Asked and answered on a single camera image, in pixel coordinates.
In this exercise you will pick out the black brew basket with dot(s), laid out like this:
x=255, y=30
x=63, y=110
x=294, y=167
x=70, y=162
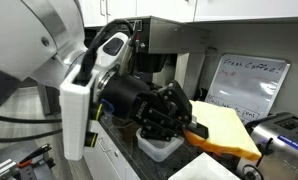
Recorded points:
x=152, y=63

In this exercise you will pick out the stainless steel toaster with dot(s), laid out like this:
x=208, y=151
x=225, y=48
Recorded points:
x=282, y=160

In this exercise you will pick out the grey metal bars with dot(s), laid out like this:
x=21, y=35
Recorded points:
x=0, y=168

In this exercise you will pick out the brown plastic cup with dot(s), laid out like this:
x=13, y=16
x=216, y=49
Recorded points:
x=125, y=131

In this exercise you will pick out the dark tall cabinet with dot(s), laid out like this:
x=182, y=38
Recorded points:
x=50, y=100

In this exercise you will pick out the white upper cabinets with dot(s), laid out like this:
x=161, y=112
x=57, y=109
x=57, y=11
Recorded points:
x=222, y=8

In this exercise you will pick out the white lower cabinets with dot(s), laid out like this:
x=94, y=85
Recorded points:
x=105, y=165

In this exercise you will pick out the round steel cabinet lock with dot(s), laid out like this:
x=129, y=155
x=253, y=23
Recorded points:
x=115, y=154

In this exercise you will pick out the white cabinets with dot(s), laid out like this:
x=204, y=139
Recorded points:
x=105, y=165
x=222, y=8

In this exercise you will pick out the bread slice orange crust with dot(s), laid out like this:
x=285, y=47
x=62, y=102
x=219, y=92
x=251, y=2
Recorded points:
x=219, y=123
x=229, y=150

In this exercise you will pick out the black and red hand tool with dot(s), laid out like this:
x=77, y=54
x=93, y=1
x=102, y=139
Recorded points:
x=35, y=154

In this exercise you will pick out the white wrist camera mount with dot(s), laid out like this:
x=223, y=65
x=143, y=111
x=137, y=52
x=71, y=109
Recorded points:
x=74, y=116

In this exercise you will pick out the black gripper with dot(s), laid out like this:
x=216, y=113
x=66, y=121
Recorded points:
x=125, y=96

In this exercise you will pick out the whiteboard with handwriting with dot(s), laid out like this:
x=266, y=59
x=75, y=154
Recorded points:
x=252, y=83

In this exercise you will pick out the clear plastic tupperware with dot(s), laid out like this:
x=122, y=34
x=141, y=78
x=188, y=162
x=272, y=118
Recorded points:
x=159, y=151

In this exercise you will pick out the dark work table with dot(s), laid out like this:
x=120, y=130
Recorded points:
x=9, y=150

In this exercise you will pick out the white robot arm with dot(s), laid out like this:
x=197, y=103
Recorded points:
x=25, y=36

